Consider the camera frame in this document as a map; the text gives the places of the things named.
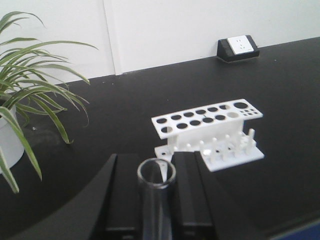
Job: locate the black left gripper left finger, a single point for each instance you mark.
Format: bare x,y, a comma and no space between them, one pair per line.
107,208

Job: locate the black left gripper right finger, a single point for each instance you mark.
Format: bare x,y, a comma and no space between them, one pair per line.
277,198

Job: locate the white test tube rack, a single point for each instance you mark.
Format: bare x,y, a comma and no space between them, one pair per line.
214,130

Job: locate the white plant pot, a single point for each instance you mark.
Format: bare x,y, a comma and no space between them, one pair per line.
10,144

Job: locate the green spider plant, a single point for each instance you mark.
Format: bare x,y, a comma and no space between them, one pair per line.
25,89

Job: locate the black white power socket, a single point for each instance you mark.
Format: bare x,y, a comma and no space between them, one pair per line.
237,48

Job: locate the white wall cable duct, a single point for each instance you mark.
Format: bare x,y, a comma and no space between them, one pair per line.
112,35

